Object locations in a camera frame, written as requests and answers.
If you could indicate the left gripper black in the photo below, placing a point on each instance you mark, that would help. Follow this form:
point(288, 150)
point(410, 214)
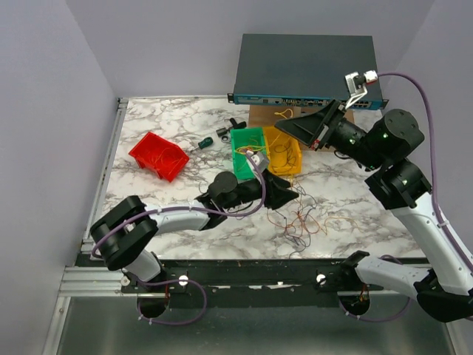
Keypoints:
point(278, 191)

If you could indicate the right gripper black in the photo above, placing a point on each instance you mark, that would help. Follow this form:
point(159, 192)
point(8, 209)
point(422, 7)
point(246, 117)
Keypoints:
point(315, 129)

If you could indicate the yellow plastic bin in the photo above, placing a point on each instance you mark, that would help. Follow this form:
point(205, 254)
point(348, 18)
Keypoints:
point(283, 151)

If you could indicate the green plastic bin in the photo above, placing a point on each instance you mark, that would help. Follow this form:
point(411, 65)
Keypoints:
point(242, 140)

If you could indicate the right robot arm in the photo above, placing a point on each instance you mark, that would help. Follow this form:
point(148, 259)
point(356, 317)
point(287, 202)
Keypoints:
point(444, 291)

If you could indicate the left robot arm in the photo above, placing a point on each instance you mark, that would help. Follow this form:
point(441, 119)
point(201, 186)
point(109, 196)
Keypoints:
point(121, 235)

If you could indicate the wooden board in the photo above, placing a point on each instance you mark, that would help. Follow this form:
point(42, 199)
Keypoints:
point(261, 116)

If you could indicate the red plastic bin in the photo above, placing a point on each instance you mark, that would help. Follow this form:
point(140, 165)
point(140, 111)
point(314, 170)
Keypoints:
point(162, 157)

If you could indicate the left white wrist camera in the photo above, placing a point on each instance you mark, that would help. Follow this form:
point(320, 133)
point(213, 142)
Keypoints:
point(257, 161)

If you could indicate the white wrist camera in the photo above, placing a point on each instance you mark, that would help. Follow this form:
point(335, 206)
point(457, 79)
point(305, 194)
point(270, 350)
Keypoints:
point(356, 84)
point(257, 161)

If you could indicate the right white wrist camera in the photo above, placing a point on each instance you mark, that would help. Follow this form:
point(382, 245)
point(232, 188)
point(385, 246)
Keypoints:
point(356, 84)

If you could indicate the blue network switch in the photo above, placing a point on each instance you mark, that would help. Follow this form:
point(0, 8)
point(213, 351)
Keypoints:
point(299, 70)

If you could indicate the black T-handle tool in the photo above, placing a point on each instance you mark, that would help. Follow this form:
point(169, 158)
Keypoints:
point(224, 134)

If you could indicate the green handled screwdriver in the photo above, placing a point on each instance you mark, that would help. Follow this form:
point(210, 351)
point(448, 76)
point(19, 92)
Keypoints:
point(204, 143)

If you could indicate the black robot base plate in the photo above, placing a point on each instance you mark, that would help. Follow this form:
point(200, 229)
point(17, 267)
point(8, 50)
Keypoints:
point(302, 296)

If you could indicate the aluminium frame rail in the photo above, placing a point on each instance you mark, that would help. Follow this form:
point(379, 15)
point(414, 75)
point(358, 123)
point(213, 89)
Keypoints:
point(92, 283)

